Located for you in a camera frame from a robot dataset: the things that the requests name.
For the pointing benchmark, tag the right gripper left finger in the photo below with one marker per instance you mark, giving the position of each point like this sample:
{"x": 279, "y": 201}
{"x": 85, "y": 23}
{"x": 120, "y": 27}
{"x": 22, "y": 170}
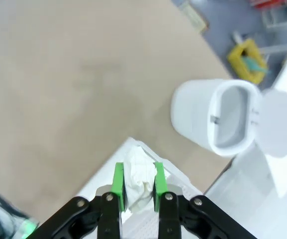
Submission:
{"x": 108, "y": 216}

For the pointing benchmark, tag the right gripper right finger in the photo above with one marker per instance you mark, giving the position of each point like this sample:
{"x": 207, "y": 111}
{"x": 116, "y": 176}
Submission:
{"x": 169, "y": 216}

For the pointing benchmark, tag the white paper ball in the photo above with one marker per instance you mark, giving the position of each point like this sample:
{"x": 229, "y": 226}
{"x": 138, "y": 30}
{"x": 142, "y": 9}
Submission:
{"x": 138, "y": 179}

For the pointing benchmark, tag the white perforated plastic basket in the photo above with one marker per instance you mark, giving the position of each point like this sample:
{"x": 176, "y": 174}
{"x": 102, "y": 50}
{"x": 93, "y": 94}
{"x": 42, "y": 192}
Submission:
{"x": 101, "y": 174}

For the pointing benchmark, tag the white lidded trash can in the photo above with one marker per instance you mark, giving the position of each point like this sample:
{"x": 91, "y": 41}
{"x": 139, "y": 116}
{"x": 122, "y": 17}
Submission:
{"x": 193, "y": 107}

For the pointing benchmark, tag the yellow recycling bin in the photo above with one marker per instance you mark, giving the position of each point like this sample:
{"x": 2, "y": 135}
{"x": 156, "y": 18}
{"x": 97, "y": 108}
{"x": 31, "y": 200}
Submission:
{"x": 235, "y": 58}

